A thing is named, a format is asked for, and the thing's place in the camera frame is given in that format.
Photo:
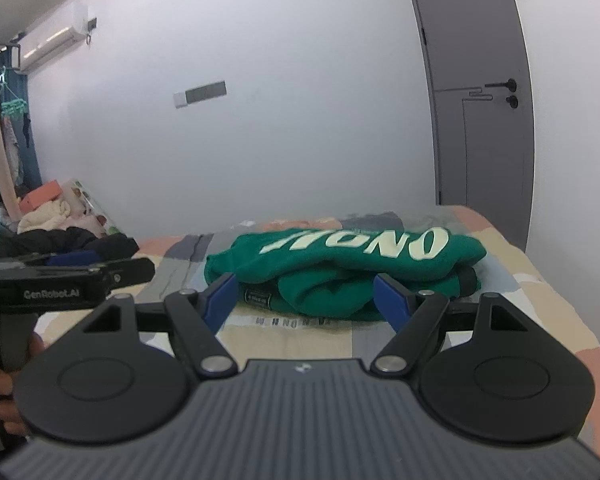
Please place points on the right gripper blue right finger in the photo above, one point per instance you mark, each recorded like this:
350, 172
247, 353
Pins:
415, 318

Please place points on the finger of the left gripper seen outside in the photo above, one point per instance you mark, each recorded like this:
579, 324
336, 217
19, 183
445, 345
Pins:
80, 258

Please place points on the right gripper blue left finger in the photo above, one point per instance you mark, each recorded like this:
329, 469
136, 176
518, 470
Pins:
196, 318

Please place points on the green hoodie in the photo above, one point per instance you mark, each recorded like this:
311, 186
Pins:
329, 273

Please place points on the left hand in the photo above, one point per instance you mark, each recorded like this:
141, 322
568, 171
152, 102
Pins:
9, 415

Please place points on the black puffer jacket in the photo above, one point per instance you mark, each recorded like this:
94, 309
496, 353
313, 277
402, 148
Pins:
58, 242

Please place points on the cream folded blanket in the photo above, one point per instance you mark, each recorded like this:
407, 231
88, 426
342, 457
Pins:
46, 217

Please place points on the orange box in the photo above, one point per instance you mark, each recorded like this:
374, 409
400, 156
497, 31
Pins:
38, 197

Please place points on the green clip hanger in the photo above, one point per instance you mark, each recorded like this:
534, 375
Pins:
12, 104

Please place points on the white air conditioner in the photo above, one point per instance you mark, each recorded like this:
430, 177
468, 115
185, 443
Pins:
56, 32

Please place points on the wall switch panel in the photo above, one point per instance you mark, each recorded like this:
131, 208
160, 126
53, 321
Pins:
199, 94

